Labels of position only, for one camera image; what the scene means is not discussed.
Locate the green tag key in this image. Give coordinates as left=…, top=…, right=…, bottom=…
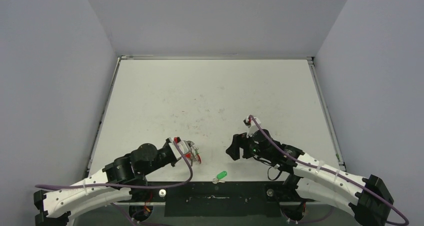
left=212, top=171, right=228, bottom=184

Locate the silver keyring with red grip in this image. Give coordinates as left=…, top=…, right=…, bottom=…
left=185, top=140, right=202, bottom=167

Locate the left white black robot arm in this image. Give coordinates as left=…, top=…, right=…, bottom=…
left=33, top=137, right=199, bottom=226

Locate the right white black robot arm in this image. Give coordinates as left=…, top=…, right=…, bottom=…
left=225, top=129, right=394, bottom=226

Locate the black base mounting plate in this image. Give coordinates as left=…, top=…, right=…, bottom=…
left=123, top=181, right=307, bottom=221

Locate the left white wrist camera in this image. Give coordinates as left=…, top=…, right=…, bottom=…
left=168, top=137, right=190, bottom=161

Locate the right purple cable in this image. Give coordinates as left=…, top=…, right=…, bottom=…
left=248, top=115, right=410, bottom=226

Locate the purple cable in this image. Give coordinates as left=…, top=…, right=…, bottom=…
left=34, top=141, right=194, bottom=226
left=248, top=115, right=410, bottom=226

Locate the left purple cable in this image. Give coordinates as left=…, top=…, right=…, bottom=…
left=34, top=141, right=194, bottom=226

